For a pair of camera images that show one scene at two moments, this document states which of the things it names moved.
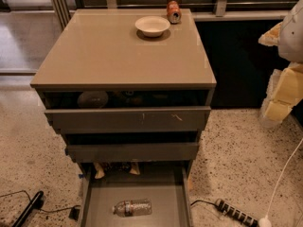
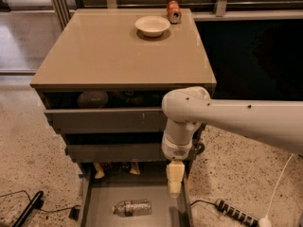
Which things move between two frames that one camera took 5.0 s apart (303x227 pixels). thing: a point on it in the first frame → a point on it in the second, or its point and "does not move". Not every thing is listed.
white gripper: x=292 y=37 → x=176 y=149
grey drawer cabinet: x=130 y=109 does not move
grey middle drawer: x=132 y=152 does not move
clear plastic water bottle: x=133 y=207 does not move
